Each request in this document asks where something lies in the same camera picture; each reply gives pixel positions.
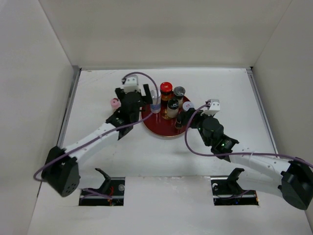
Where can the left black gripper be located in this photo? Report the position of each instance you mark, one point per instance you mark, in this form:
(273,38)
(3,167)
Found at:
(146,99)

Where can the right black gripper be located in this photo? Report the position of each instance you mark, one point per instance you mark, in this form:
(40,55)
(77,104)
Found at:
(196,116)

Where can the white lid spice jar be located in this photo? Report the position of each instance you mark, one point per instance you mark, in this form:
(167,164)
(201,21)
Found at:
(187,105)

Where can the black lid pepper shaker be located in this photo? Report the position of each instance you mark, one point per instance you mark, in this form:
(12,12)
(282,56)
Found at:
(178,124)

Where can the black knob white grinder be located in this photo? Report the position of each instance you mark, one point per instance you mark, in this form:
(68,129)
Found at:
(172,108)

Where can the pink lid spice bottle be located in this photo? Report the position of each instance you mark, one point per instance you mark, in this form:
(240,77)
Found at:
(115,103)

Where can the silver lid blue label bottle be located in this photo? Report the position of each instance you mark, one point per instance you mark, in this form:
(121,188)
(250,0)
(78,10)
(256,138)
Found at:
(156,101)

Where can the clear lid white shaker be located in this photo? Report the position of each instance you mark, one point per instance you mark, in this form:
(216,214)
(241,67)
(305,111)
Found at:
(179,93)

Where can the red lid chili sauce jar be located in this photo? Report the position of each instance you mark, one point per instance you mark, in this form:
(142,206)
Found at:
(166,90)

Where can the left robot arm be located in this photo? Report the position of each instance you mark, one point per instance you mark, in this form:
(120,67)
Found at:
(62,168)

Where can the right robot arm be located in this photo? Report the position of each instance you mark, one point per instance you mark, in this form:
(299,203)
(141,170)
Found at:
(288,177)

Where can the red round tray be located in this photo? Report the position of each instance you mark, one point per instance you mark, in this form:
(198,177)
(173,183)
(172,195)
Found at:
(160,123)

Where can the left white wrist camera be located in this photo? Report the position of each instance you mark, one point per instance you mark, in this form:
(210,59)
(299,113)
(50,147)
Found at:
(130,84)

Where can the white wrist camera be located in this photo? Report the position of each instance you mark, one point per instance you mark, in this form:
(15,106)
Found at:
(130,84)
(212,107)

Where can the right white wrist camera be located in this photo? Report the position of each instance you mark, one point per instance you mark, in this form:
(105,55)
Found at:
(212,107)

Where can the left metal frame rail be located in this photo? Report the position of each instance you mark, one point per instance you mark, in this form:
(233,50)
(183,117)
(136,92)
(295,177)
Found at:
(69,104)

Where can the metal frame rail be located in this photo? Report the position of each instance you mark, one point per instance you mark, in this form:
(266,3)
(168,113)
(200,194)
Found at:
(69,104)
(261,108)

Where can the right metal frame rail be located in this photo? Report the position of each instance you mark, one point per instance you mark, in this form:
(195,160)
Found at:
(261,108)

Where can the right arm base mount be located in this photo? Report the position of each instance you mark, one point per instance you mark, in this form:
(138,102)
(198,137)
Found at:
(227,192)

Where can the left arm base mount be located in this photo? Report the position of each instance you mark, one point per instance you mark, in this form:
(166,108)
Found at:
(110,193)

